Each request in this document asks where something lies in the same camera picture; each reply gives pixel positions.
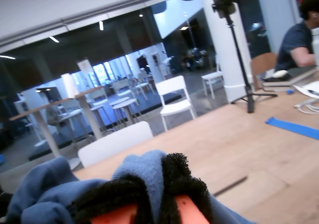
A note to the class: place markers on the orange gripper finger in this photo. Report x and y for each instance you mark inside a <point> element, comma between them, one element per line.
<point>112,199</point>
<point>184,191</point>

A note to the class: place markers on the blue printed T-shirt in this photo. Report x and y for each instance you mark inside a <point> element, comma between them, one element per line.
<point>49,184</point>

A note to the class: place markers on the person bare forearm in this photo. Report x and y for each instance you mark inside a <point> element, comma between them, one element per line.
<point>302,57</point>

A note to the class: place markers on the seated person dark shirt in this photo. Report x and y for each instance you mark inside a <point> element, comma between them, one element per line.
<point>294,42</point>

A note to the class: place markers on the white chair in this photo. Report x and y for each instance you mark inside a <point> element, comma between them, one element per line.
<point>174,107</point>
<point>211,76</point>
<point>114,142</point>

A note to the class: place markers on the high wooden bar table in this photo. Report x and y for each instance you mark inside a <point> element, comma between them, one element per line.
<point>47,134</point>
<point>92,117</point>

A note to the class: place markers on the round white stool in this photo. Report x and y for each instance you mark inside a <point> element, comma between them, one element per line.
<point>124,104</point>

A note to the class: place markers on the black tripod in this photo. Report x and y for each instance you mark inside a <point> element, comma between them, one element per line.
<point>250,102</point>

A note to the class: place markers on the blue tape strip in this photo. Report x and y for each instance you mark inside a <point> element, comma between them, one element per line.
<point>294,129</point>

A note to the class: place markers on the white hanging sign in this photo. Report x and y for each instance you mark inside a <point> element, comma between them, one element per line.
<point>84,65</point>

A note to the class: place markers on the small blue object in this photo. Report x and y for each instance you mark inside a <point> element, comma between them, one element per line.
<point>290,91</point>

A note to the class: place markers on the white column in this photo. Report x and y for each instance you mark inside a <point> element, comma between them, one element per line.
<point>216,47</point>

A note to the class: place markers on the wooden chair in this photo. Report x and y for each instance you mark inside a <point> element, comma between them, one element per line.
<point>261,62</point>

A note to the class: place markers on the white computer mouse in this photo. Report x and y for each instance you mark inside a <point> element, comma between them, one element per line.
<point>279,73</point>

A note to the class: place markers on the white papers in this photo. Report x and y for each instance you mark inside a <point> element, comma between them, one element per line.
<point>309,87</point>

